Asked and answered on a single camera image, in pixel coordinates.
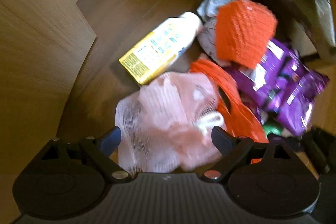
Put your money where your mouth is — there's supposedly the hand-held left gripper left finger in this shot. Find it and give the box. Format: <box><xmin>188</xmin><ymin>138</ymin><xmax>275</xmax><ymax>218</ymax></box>
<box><xmin>42</xmin><ymin>126</ymin><xmax>133</xmax><ymax>184</ymax></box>

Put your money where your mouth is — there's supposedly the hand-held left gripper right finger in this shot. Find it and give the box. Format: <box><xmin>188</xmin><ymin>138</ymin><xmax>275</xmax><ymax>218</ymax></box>
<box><xmin>202</xmin><ymin>126</ymin><xmax>296</xmax><ymax>184</ymax></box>

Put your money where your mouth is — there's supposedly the purple snack packet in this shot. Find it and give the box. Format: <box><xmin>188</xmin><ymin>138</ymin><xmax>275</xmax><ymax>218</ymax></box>
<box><xmin>228</xmin><ymin>39</ymin><xmax>307</xmax><ymax>109</ymax></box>
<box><xmin>259</xmin><ymin>67</ymin><xmax>330</xmax><ymax>136</ymax></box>

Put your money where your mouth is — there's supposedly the grey plastic bag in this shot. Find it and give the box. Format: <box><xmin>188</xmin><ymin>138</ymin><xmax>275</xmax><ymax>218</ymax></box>
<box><xmin>196</xmin><ymin>0</ymin><xmax>238</xmax><ymax>65</ymax></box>

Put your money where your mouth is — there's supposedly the orange mesh bag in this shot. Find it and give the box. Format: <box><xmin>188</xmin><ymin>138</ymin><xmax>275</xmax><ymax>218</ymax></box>
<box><xmin>215</xmin><ymin>0</ymin><xmax>278</xmax><ymax>69</ymax></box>

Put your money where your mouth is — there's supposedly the green packet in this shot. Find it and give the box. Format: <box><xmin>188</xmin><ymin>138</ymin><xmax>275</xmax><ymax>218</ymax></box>
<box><xmin>262</xmin><ymin>121</ymin><xmax>285</xmax><ymax>136</ymax></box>

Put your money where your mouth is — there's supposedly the white and yellow bottle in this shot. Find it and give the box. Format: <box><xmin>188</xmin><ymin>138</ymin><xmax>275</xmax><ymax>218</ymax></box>
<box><xmin>119</xmin><ymin>12</ymin><xmax>204</xmax><ymax>86</ymax></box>

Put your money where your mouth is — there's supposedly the orange plastic bag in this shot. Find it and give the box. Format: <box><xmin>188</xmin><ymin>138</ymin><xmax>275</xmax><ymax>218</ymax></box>
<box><xmin>189</xmin><ymin>60</ymin><xmax>269</xmax><ymax>165</ymax></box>

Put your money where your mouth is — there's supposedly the pink mesh bag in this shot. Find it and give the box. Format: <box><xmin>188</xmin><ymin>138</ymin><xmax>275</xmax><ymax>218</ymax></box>
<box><xmin>115</xmin><ymin>72</ymin><xmax>226</xmax><ymax>173</ymax></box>

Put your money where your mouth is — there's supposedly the light wooden cabinet panel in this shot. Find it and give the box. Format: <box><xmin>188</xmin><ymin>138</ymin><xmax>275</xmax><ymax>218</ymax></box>
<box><xmin>0</xmin><ymin>0</ymin><xmax>97</xmax><ymax>177</ymax></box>

